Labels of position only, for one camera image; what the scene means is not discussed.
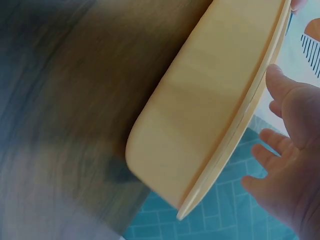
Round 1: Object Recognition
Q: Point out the person's left hand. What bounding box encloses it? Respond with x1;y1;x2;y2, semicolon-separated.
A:
290;0;305;15

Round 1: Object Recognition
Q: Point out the pale yellow plastic basin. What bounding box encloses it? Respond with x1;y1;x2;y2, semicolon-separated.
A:
124;0;294;222

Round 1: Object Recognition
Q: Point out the person's right hand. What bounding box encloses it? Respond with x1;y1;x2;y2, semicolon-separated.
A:
240;63;320;240

